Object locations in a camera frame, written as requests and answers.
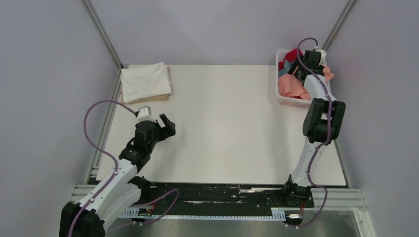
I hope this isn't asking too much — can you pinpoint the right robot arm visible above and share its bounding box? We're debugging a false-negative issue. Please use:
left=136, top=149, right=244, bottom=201
left=282, top=50, right=346, bottom=206

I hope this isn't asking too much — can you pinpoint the right aluminium frame post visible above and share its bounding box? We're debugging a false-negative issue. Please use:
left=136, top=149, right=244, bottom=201
left=322, top=0, right=357, bottom=51

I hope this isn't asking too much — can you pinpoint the salmon pink t shirt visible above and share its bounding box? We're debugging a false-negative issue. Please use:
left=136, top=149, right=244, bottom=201
left=278, top=65, right=335, bottom=101

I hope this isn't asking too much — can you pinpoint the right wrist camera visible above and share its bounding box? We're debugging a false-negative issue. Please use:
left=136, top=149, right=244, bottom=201
left=313, top=48, right=327, bottom=65

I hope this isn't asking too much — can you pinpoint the white plastic basket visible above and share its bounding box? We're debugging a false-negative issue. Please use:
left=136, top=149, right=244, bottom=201
left=274, top=49, right=311, bottom=108

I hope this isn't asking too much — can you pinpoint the grey blue t shirt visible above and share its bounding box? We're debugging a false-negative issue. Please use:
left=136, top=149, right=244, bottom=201
left=282, top=60, right=293, bottom=75

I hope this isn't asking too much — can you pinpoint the red t shirt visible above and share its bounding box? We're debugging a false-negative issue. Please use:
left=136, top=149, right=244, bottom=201
left=278, top=49, right=303, bottom=76

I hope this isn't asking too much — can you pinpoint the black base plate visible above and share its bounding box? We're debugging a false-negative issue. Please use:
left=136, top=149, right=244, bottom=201
left=128, top=180, right=315, bottom=217

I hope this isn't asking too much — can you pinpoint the white slotted cable duct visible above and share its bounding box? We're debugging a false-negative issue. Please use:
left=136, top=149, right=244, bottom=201
left=118, top=209, right=286, bottom=222

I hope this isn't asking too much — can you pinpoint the aluminium frame post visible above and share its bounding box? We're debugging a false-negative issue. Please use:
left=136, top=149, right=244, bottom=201
left=322, top=0, right=357, bottom=51
left=81, top=0, right=123, bottom=70

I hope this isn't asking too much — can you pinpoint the left aluminium frame post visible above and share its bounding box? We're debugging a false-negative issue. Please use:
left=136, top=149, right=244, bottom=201
left=81, top=0, right=123, bottom=70

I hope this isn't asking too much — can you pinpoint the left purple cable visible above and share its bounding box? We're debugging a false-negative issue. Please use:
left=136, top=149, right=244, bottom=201
left=67, top=100, right=180, bottom=237

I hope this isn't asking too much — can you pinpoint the folded white t shirt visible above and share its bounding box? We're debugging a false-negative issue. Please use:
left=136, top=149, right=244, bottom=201
left=121, top=62, right=172, bottom=104

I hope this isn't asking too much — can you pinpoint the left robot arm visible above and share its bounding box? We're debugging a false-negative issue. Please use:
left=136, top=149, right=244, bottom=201
left=59, top=112, right=176, bottom=237

